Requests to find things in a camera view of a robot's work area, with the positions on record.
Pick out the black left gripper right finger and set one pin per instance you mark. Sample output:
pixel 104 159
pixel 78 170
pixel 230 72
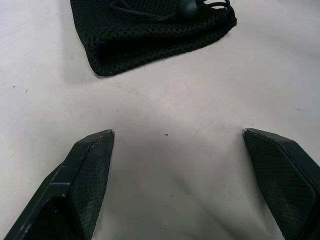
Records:
pixel 287 180

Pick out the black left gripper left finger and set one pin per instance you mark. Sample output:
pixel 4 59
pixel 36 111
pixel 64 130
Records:
pixel 82 180

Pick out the black mesh drawstring pouch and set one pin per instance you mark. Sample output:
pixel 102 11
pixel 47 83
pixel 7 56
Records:
pixel 140 42

